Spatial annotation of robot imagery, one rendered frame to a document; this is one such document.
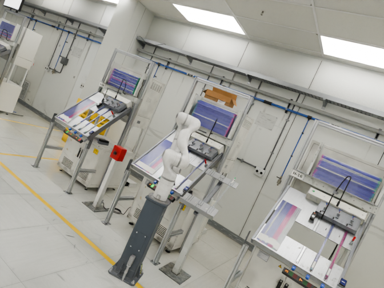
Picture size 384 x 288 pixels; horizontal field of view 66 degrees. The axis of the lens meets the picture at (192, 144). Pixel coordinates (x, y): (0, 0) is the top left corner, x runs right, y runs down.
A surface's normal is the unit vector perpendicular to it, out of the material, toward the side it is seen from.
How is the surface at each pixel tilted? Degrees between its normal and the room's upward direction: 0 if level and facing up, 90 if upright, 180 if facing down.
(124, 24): 90
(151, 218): 90
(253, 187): 90
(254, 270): 90
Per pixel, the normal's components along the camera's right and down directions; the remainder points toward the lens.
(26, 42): 0.79, 0.39
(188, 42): -0.47, -0.14
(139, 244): -0.18, 0.00
